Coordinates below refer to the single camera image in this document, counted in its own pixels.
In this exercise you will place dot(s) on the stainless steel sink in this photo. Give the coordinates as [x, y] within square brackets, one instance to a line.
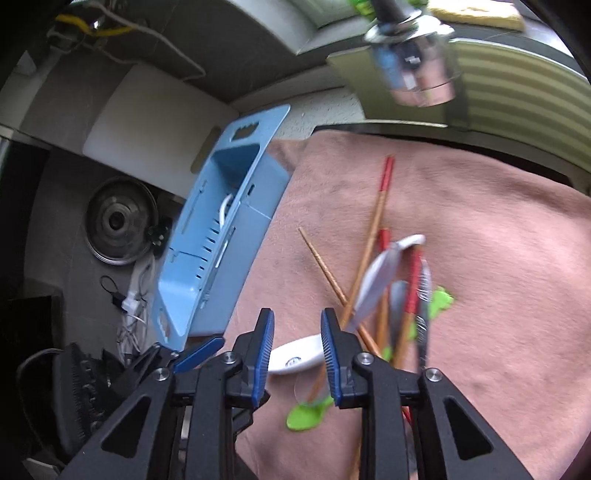
[517, 92]

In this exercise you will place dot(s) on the black adapter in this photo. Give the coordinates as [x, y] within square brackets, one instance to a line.
[117, 300]

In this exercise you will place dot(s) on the metal spoon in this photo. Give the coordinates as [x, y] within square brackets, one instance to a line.
[424, 300]

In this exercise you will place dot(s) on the green plastic object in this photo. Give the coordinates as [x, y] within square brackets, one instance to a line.
[362, 7]

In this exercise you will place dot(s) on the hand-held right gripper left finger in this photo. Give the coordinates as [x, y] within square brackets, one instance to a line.
[264, 355]

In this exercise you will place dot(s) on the glass pot lid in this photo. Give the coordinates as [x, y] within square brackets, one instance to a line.
[134, 240]

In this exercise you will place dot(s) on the chrome faucet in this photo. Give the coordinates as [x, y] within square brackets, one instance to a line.
[415, 69]

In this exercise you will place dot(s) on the green plastic spoon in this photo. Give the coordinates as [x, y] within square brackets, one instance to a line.
[304, 415]

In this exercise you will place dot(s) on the pink towel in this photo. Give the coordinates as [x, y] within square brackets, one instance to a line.
[485, 230]

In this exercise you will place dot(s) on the blue plastic basket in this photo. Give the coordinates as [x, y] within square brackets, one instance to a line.
[198, 286]

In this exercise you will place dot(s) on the white cutting board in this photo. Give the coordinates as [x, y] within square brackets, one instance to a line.
[147, 129]

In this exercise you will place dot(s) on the white charger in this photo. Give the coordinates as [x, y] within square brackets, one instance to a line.
[131, 304]

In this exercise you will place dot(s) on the red-ended wooden chopstick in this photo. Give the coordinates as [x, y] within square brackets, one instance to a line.
[382, 323]
[414, 286]
[381, 203]
[323, 267]

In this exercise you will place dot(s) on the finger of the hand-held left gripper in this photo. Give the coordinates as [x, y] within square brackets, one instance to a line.
[198, 355]

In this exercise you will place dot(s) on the plain white ceramic spoon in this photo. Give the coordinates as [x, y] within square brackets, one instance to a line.
[225, 207]

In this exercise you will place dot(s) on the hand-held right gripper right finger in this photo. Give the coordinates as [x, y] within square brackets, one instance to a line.
[330, 355]

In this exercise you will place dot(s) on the yellow sponge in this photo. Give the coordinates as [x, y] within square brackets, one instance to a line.
[480, 16]

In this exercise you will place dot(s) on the white ceramic spoon with logo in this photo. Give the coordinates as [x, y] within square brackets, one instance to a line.
[295, 355]

